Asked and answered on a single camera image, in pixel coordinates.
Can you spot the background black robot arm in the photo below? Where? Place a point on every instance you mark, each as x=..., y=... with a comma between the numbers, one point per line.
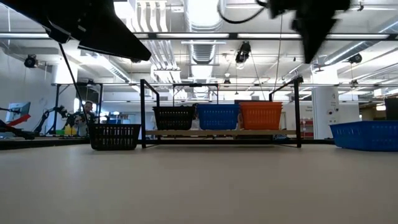
x=59, y=112

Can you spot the black plastic basket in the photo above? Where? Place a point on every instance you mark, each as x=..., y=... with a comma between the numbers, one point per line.
x=174, y=121
x=113, y=137
x=174, y=108

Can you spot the wooden shelf with black frame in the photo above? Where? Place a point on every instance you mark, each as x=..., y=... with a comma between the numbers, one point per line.
x=217, y=132

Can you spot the orange plastic basket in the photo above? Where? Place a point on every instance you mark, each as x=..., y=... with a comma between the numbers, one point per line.
x=261, y=119
x=261, y=103

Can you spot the background black rig frame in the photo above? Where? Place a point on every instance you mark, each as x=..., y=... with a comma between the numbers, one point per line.
x=57, y=105

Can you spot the yellow container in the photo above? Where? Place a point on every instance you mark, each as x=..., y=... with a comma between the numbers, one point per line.
x=70, y=130

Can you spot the silver ventilation duct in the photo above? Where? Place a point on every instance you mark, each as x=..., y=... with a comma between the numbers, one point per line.
x=203, y=53

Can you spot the long overhead light bar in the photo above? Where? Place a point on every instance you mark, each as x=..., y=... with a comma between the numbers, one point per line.
x=192, y=35

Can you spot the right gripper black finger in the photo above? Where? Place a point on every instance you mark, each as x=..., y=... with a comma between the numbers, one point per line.
x=312, y=34

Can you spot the lit computer monitor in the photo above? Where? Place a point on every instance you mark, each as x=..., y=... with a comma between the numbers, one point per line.
x=18, y=109

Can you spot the dark screen panel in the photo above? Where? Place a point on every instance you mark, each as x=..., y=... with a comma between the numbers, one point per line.
x=391, y=109

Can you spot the red bar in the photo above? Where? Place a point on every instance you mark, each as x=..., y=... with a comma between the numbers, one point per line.
x=18, y=120

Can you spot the black hanging overhead camera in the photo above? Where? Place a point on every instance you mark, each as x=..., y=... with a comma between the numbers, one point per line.
x=243, y=53

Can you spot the small red storage rack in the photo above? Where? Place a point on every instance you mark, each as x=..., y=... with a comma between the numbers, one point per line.
x=306, y=127

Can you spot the white round column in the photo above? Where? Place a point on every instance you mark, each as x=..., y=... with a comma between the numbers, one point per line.
x=323, y=124

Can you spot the blue plastic basket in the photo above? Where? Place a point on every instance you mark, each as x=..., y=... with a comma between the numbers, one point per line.
x=217, y=118
x=367, y=137

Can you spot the person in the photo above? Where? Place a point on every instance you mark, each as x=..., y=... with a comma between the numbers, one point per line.
x=88, y=109

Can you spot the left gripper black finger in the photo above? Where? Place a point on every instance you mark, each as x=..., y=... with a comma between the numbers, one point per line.
x=112, y=28
x=124, y=53

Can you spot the black ceiling device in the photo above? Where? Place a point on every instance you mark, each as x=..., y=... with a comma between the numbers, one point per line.
x=354, y=58
x=31, y=61

